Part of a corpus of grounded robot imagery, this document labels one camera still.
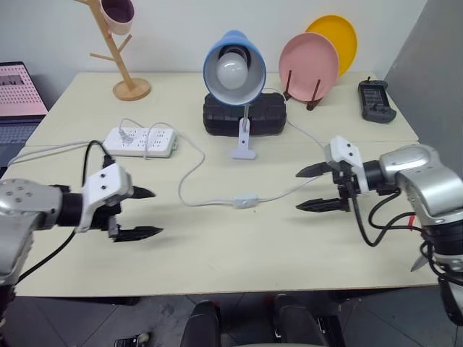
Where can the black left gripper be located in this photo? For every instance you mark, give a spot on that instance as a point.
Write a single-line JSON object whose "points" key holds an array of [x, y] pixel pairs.
{"points": [[105, 218]]}

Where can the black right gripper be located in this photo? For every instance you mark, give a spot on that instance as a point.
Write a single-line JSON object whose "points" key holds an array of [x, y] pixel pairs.
{"points": [[343, 180]]}

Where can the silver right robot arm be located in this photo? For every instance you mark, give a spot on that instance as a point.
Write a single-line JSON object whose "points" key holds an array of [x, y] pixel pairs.
{"points": [[416, 162]]}

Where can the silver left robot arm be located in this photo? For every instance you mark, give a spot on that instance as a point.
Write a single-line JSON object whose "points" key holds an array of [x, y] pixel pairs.
{"points": [[18, 202]]}

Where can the blue clip desk lamp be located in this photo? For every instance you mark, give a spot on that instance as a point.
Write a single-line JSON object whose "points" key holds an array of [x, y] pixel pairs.
{"points": [[249, 54]]}

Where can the white power strip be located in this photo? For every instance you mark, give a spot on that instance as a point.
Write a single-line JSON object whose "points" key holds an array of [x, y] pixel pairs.
{"points": [[159, 142]]}

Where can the dark wooden plate rack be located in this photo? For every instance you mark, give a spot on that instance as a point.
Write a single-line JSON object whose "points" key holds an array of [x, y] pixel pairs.
{"points": [[312, 105]]}

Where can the black plastic case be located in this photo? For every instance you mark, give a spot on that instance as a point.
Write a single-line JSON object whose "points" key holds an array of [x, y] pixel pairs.
{"points": [[267, 115]]}

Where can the black handheld remote controller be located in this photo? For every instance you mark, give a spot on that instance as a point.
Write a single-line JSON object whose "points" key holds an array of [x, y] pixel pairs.
{"points": [[376, 105]]}

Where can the wooden cup tree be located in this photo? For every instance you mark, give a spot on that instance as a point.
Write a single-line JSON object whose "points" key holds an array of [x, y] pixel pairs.
{"points": [[132, 88]]}

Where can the pink plate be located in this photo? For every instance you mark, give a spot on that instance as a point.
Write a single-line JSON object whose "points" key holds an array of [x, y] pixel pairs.
{"points": [[307, 61]]}

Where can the dark rounded shape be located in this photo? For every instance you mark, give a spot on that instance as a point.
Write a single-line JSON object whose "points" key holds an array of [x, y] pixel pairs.
{"points": [[293, 321], [202, 325]]}

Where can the yellow plate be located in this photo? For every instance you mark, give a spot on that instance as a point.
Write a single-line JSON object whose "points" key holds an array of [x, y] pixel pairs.
{"points": [[343, 39]]}

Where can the grey laptop with pink screen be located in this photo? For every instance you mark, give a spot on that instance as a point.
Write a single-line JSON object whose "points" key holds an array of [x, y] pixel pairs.
{"points": [[18, 90]]}

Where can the pink cup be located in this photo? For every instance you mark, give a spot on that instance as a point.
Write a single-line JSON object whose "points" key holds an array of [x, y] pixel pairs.
{"points": [[119, 25]]}

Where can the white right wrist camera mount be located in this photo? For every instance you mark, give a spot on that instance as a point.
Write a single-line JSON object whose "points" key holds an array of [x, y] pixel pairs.
{"points": [[345, 150]]}

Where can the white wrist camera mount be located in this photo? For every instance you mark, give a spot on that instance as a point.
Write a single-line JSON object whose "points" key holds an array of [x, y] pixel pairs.
{"points": [[103, 184], [345, 150]]}

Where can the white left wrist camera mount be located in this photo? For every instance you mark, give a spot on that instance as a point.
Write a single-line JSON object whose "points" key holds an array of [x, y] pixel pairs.
{"points": [[103, 184]]}

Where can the grey inline cable switch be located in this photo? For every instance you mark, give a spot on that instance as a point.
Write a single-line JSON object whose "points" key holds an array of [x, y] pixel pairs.
{"points": [[246, 201]]}

